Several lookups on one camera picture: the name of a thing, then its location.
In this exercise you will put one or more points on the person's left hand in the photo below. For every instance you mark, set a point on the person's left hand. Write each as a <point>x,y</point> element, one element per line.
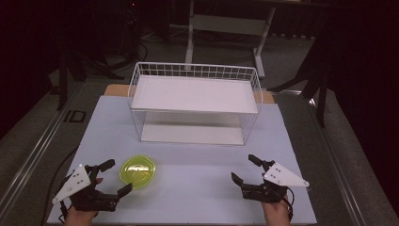
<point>80,217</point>

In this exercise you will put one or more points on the black metal stand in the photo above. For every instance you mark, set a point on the black metal stand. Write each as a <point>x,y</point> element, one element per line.
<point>67,72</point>
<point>313,84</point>

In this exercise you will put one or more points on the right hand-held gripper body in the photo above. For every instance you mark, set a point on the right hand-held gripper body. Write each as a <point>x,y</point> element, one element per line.
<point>272,187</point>

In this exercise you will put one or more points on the green plastic plate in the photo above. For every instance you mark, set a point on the green plastic plate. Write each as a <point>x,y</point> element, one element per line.
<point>138,172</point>

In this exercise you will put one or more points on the silver floor rail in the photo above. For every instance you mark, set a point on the silver floor rail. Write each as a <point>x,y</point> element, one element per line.
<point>338,163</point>
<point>34,153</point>

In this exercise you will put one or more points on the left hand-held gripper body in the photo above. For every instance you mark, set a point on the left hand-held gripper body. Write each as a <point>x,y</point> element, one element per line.
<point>82,198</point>

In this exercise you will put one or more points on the white metal desk frame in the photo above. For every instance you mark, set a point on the white metal desk frame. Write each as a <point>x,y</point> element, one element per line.
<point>229,25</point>

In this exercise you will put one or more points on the pale blue table mat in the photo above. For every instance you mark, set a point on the pale blue table mat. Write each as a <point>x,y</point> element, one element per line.
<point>194,175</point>

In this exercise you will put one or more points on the person's right hand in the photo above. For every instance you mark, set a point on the person's right hand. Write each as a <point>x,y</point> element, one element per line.
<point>276,214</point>

